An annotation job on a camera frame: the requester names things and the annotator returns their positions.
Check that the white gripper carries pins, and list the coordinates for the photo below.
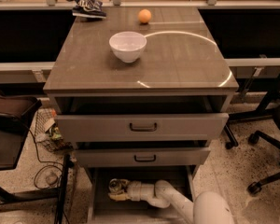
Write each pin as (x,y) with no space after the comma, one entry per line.
(134,190)

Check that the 7up soda can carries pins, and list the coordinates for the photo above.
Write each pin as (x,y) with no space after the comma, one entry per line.
(115,186)

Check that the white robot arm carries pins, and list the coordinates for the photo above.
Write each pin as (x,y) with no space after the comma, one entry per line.
(208,208)

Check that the open bottom drawer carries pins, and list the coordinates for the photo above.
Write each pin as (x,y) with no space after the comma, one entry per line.
(103,210)

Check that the grey drawer cabinet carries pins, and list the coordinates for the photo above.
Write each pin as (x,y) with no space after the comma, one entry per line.
(181,71)

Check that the black side table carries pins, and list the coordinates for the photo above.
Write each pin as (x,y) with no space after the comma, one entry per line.
(16,116)

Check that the white ceramic bowl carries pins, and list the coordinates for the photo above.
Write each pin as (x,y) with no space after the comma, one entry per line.
(127,46)

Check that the orange fruit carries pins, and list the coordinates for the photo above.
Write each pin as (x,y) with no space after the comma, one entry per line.
(144,16)

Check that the dark chip bag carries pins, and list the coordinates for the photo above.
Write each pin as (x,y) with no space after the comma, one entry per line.
(88,9)

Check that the middle drawer with handle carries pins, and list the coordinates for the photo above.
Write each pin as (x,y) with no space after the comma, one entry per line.
(136,157)

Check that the drawer with handle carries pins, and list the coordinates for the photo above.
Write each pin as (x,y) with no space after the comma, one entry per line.
(169,127)
(136,157)

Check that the top drawer with handle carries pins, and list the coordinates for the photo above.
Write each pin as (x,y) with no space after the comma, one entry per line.
(169,127)

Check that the wire basket with items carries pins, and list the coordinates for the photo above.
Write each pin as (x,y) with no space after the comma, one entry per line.
(47,133)

